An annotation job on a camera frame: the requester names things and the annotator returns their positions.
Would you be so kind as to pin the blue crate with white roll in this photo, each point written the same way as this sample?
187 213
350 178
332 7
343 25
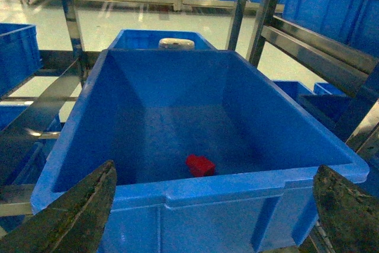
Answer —
150 39

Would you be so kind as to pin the red one-stud toy block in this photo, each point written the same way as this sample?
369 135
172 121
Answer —
200 166

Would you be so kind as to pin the large blue bin right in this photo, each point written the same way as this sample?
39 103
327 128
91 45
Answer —
148 110

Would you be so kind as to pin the steel rack frame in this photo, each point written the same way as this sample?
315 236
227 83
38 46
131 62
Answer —
353 72

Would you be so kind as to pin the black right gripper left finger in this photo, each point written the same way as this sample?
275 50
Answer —
74 222

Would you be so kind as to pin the white tape roll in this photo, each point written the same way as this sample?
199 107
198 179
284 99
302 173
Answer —
176 44

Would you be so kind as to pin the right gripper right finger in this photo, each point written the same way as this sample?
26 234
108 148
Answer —
347 213

